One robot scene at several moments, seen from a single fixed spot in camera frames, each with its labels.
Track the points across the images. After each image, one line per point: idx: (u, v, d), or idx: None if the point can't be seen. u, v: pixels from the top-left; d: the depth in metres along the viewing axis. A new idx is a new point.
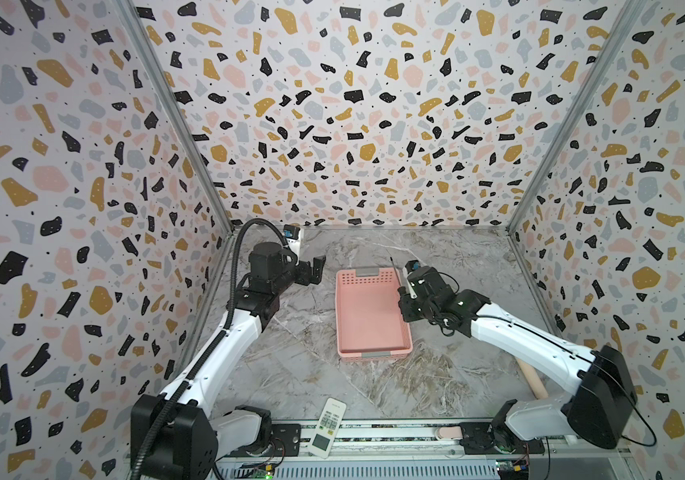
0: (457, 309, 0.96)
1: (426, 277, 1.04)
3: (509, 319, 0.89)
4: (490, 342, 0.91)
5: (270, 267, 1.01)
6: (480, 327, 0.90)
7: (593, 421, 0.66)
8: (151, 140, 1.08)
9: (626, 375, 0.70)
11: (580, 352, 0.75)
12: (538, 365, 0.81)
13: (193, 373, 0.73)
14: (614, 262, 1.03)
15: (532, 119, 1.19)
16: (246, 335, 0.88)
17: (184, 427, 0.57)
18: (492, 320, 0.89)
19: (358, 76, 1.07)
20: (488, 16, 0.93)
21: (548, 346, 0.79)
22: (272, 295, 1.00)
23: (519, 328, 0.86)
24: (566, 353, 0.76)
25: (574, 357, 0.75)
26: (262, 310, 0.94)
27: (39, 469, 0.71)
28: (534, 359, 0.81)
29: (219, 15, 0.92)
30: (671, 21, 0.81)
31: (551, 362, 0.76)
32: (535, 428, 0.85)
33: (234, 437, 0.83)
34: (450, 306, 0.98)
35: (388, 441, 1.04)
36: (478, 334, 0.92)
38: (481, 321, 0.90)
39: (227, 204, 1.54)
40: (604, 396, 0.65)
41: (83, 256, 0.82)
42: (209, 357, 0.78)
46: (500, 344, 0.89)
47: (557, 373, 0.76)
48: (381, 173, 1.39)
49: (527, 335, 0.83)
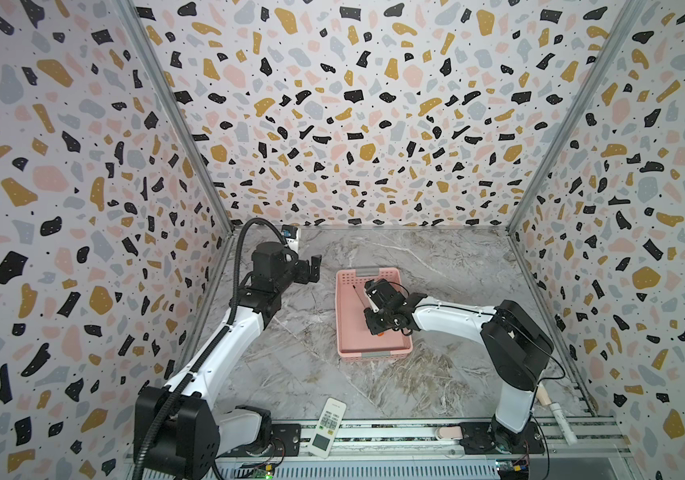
0: (405, 309, 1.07)
1: (378, 287, 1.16)
3: (437, 302, 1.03)
4: (433, 328, 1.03)
5: (273, 265, 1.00)
6: (419, 316, 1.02)
7: (508, 363, 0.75)
8: (151, 140, 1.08)
9: (528, 320, 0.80)
11: (485, 308, 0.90)
12: (467, 334, 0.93)
13: (197, 366, 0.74)
14: (614, 261, 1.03)
15: (532, 119, 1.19)
16: (248, 331, 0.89)
17: (187, 419, 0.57)
18: (424, 307, 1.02)
19: (358, 76, 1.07)
20: (488, 16, 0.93)
21: (461, 313, 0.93)
22: (274, 293, 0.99)
23: (444, 306, 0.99)
24: (475, 313, 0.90)
25: (481, 314, 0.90)
26: (265, 308, 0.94)
27: (39, 469, 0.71)
28: (459, 328, 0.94)
29: (219, 15, 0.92)
30: (671, 21, 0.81)
31: (467, 324, 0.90)
32: (512, 412, 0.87)
33: (235, 435, 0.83)
34: (401, 307, 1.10)
35: (388, 441, 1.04)
36: (423, 325, 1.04)
38: (418, 311, 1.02)
39: (227, 204, 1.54)
40: (503, 340, 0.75)
41: (83, 256, 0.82)
42: (212, 350, 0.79)
46: (441, 328, 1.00)
47: (473, 332, 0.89)
48: (381, 173, 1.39)
49: (450, 309, 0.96)
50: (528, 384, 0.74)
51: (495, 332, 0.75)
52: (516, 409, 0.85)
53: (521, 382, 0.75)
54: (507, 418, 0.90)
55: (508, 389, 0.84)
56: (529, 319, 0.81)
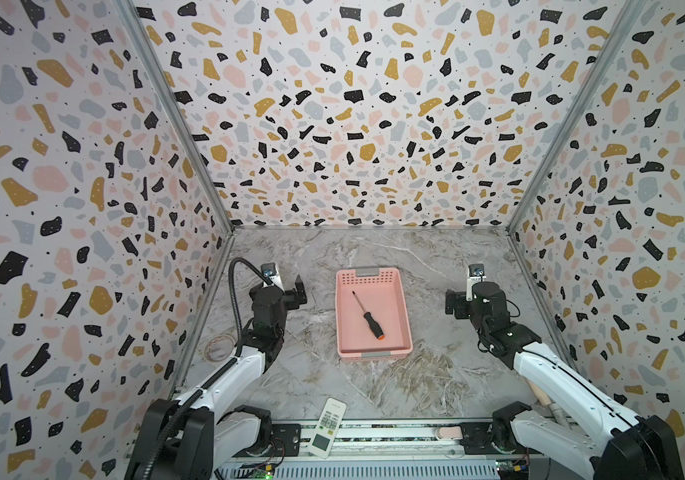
0: (506, 340, 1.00)
1: (493, 299, 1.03)
3: (556, 362, 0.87)
4: (532, 377, 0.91)
5: (273, 313, 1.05)
6: (526, 363, 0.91)
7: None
8: (151, 140, 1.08)
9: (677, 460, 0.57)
11: (624, 412, 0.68)
12: (578, 419, 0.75)
13: (208, 384, 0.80)
14: (614, 261, 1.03)
15: (532, 120, 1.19)
16: (253, 366, 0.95)
17: (193, 432, 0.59)
18: (537, 358, 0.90)
19: (358, 76, 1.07)
20: (488, 16, 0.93)
21: (585, 396, 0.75)
22: (275, 339, 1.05)
23: (563, 372, 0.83)
24: (606, 408, 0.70)
25: (615, 415, 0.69)
26: (266, 354, 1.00)
27: (39, 469, 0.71)
28: (570, 406, 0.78)
29: (218, 15, 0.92)
30: (671, 21, 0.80)
31: (587, 413, 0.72)
32: (541, 444, 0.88)
33: (233, 443, 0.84)
34: (502, 335, 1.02)
35: (388, 441, 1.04)
36: (520, 367, 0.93)
38: (526, 356, 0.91)
39: (227, 204, 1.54)
40: (634, 462, 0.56)
41: (83, 256, 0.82)
42: (222, 377, 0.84)
46: (546, 388, 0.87)
47: (591, 427, 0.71)
48: (381, 173, 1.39)
49: (570, 381, 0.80)
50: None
51: (626, 446, 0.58)
52: (544, 445, 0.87)
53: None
54: (522, 430, 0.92)
55: (569, 451, 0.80)
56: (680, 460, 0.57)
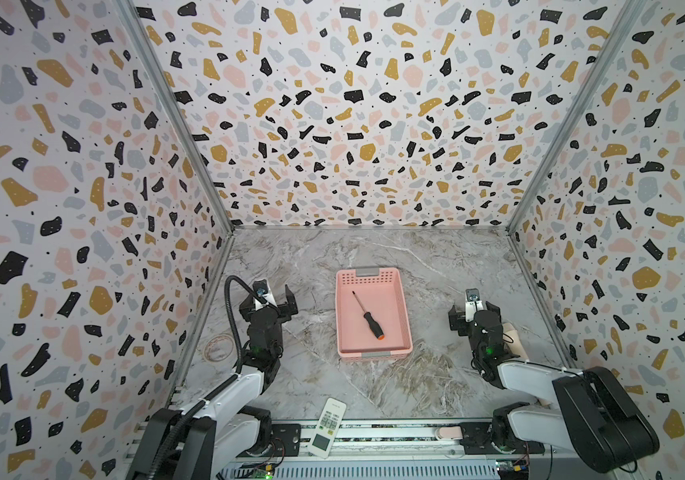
0: (495, 365, 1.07)
1: (491, 332, 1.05)
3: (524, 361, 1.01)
4: (514, 385, 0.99)
5: (269, 336, 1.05)
6: (504, 370, 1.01)
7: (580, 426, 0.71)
8: (151, 140, 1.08)
9: (619, 394, 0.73)
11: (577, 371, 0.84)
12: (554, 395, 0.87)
13: (211, 396, 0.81)
14: (614, 261, 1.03)
15: (532, 119, 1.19)
16: (250, 385, 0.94)
17: (196, 440, 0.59)
18: (509, 362, 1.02)
19: (358, 76, 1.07)
20: (488, 16, 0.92)
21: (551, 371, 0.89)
22: (272, 361, 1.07)
23: (531, 364, 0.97)
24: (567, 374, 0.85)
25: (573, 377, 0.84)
26: (264, 378, 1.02)
27: (39, 469, 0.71)
28: (546, 388, 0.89)
29: (218, 15, 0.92)
30: (671, 21, 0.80)
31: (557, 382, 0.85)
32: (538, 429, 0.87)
33: (231, 447, 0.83)
34: (492, 360, 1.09)
35: (388, 441, 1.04)
36: (505, 380, 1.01)
38: (502, 365, 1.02)
39: (227, 204, 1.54)
40: (577, 394, 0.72)
41: (83, 255, 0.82)
42: (226, 389, 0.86)
46: (527, 389, 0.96)
47: None
48: (381, 173, 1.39)
49: (538, 367, 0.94)
50: (606, 465, 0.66)
51: (571, 385, 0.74)
52: (537, 430, 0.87)
53: (595, 460, 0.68)
54: (517, 421, 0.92)
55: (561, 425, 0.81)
56: (624, 395, 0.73)
